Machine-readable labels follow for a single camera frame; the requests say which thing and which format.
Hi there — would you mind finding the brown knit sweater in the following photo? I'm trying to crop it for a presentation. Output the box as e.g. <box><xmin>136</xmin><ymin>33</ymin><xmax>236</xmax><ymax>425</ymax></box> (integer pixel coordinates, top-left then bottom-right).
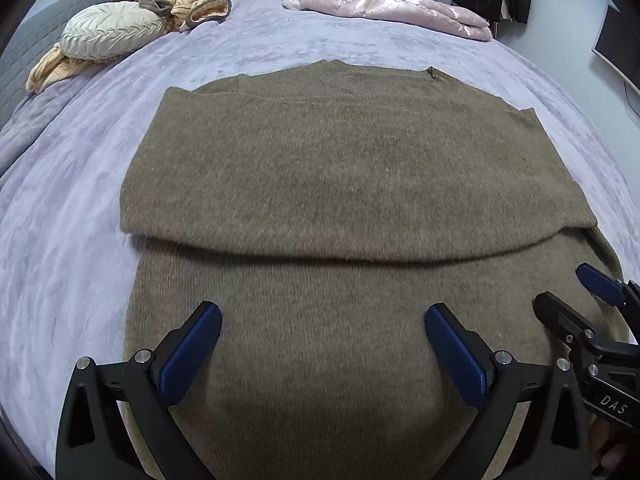
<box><xmin>120</xmin><ymin>61</ymin><xmax>627</xmax><ymax>479</ymax></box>

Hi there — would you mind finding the beige and brown clothes pile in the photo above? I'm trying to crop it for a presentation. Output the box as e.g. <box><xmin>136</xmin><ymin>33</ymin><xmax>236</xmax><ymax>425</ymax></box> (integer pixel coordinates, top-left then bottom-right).
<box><xmin>25</xmin><ymin>0</ymin><xmax>232</xmax><ymax>94</ymax></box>

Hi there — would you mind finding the person right hand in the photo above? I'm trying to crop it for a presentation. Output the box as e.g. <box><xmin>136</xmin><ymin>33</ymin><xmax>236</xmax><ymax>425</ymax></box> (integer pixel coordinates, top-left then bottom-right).
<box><xmin>589</xmin><ymin>418</ymin><xmax>626</xmax><ymax>479</ymax></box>

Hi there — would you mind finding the lavender plush bed blanket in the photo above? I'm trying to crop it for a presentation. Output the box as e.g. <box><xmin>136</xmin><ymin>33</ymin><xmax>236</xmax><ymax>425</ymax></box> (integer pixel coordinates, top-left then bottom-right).
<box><xmin>1</xmin><ymin>0</ymin><xmax>639</xmax><ymax>471</ymax></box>

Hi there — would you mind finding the pink satin puffer jacket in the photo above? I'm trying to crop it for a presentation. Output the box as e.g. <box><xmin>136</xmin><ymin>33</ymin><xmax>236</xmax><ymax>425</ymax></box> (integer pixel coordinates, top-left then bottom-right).
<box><xmin>282</xmin><ymin>0</ymin><xmax>492</xmax><ymax>42</ymax></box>

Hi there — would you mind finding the white round pleated cushion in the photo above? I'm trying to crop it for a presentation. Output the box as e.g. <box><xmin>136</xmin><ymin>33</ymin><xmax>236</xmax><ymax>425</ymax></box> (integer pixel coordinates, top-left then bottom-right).
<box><xmin>60</xmin><ymin>1</ymin><xmax>165</xmax><ymax>62</ymax></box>

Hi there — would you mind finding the grey quilted headboard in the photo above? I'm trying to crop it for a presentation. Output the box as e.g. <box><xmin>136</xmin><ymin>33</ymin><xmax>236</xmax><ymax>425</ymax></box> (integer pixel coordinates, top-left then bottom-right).
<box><xmin>1</xmin><ymin>0</ymin><xmax>110</xmax><ymax>126</ymax></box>

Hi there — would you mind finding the wall mounted television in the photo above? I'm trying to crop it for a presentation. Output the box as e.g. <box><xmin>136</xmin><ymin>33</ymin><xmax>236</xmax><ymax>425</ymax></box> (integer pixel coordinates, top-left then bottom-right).
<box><xmin>592</xmin><ymin>6</ymin><xmax>639</xmax><ymax>93</ymax></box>

